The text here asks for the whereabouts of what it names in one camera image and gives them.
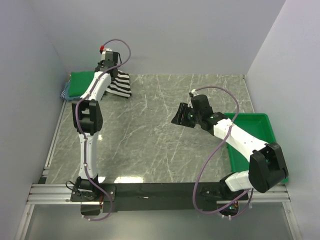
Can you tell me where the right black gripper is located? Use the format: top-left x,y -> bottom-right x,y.
170,102 -> 202,129

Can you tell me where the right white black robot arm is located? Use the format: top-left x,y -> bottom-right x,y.
171,94 -> 289,200

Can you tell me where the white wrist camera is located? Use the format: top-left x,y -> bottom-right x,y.
99,45 -> 113,61
188,89 -> 199,98

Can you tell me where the blue white striped tank top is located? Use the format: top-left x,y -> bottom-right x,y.
60,91 -> 80,102

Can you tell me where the green plastic tray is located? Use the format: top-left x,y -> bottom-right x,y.
225,113 -> 276,191

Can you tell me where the green tank top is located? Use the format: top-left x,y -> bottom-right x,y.
68,71 -> 95,97

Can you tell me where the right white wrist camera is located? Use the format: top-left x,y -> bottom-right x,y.
188,89 -> 199,98

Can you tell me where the black white striped tank top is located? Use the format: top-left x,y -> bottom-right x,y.
105,70 -> 132,99

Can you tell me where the folded blue tank top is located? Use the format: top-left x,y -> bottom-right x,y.
64,82 -> 70,95

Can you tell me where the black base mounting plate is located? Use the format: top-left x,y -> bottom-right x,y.
70,182 -> 249,215

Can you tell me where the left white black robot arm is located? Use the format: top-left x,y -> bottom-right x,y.
71,48 -> 118,201

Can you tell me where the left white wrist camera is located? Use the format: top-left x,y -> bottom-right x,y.
99,45 -> 113,61

